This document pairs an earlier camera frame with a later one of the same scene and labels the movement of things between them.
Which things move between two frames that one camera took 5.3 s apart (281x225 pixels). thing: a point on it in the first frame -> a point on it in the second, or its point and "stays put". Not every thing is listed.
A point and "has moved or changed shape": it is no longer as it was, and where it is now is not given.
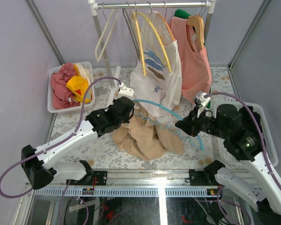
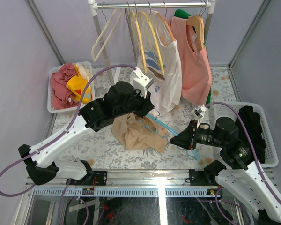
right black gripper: x=188 y=124 -> x=186 y=138
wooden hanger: x=198 y=21 stays put
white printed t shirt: x=156 y=76 stays put
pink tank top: x=195 y=63 stays put
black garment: x=248 y=122 stays put
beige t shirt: x=146 y=138 has moved or changed shape
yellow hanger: x=149 y=19 -> x=147 y=17
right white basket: x=264 y=121 stays put
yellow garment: x=78 y=86 stays put
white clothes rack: x=93 y=6 stays put
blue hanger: x=188 y=138 has moved or changed shape
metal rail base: x=166 y=183 stays put
